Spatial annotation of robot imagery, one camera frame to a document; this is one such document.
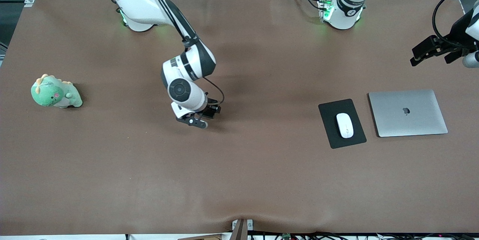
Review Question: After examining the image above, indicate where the metal camera bracket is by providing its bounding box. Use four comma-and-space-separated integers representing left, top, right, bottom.
232, 219, 254, 240

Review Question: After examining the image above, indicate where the white computer mouse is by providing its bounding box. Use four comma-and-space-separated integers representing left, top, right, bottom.
336, 113, 354, 139

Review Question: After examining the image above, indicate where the silver laptop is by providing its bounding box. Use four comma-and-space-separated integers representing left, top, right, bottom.
368, 89, 448, 138

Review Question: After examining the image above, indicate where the black mouse pad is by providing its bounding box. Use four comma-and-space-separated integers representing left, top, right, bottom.
318, 99, 367, 149

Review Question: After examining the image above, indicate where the green dinosaur plush toy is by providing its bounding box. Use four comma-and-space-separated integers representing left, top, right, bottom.
31, 74, 83, 109

